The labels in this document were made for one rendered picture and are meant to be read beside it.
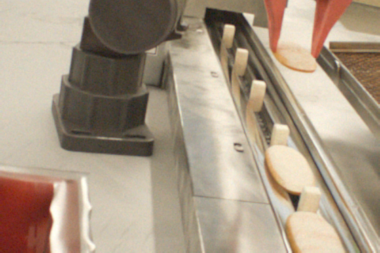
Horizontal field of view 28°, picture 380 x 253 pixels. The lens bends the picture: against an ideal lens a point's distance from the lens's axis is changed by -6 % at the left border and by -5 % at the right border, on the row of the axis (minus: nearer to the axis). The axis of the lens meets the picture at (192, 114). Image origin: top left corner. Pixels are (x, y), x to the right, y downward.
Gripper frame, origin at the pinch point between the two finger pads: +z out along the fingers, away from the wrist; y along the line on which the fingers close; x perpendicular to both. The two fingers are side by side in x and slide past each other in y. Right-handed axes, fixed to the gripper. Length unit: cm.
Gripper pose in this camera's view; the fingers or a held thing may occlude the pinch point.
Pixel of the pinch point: (294, 45)
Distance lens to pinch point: 73.0
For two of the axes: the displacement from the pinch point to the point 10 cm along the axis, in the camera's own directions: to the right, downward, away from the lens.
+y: 9.9, 1.2, 1.1
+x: -0.7, -3.2, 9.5
